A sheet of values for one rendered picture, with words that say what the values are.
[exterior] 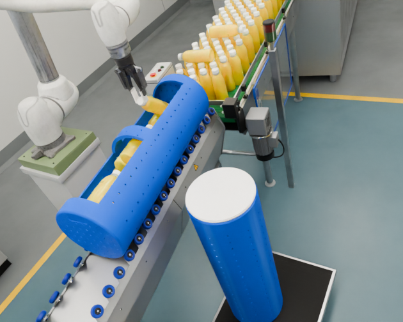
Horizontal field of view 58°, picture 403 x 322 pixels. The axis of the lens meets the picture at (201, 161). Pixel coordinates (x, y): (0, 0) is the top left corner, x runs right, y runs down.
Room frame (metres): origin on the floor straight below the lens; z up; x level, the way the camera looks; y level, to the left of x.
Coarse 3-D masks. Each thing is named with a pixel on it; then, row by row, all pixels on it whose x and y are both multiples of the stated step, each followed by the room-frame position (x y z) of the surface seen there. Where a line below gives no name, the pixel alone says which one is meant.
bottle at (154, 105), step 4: (148, 96) 1.51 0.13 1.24; (148, 100) 1.48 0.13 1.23; (152, 100) 1.49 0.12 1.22; (156, 100) 1.51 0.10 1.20; (160, 100) 1.54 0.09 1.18; (148, 104) 1.47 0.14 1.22; (152, 104) 1.48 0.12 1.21; (156, 104) 1.49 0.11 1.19; (160, 104) 1.51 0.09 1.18; (164, 104) 1.54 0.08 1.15; (144, 108) 1.48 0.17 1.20; (148, 108) 1.47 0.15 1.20; (152, 108) 1.48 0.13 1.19; (156, 108) 1.49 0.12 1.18; (160, 108) 1.51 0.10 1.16; (164, 108) 1.53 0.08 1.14; (152, 112) 1.51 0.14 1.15; (156, 112) 1.51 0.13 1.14; (160, 112) 1.52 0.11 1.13
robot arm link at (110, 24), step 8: (104, 0) 1.49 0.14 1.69; (96, 8) 1.45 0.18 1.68; (104, 8) 1.44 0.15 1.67; (112, 8) 1.46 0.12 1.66; (120, 8) 1.53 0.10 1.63; (96, 16) 1.45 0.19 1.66; (104, 16) 1.43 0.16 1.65; (112, 16) 1.44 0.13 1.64; (120, 16) 1.47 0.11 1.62; (128, 16) 1.52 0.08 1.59; (96, 24) 1.45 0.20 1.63; (104, 24) 1.43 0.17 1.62; (112, 24) 1.43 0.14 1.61; (120, 24) 1.45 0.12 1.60; (128, 24) 1.51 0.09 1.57; (104, 32) 1.43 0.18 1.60; (112, 32) 1.43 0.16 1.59; (120, 32) 1.44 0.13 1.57; (104, 40) 1.44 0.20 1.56; (112, 40) 1.43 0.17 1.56; (120, 40) 1.44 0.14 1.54
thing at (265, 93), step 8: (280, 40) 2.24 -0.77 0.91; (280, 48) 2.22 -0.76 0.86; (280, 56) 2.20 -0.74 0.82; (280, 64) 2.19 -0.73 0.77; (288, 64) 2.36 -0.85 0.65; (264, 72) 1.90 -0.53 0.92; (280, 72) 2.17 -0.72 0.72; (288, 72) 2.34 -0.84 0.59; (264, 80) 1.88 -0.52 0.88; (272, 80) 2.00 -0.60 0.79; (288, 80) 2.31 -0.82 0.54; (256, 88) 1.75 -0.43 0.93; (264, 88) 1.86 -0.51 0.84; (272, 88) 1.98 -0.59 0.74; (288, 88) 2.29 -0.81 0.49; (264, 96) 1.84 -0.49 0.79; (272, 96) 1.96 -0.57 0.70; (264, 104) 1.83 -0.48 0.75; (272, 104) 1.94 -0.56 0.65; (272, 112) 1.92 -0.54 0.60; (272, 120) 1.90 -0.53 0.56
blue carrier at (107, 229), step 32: (160, 96) 1.71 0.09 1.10; (192, 96) 1.49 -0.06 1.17; (128, 128) 1.31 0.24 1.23; (160, 128) 1.28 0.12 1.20; (192, 128) 1.38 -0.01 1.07; (160, 160) 1.16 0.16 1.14; (128, 192) 1.00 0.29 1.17; (64, 224) 0.98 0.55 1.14; (96, 224) 0.88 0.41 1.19; (128, 224) 0.91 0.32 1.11
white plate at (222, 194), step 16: (208, 176) 1.08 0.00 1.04; (224, 176) 1.05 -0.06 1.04; (240, 176) 1.02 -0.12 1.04; (192, 192) 1.03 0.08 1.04; (208, 192) 1.00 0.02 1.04; (224, 192) 0.97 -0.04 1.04; (240, 192) 0.94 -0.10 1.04; (192, 208) 0.94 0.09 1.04; (208, 208) 0.92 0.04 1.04; (224, 208) 0.89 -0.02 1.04; (240, 208) 0.87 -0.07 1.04
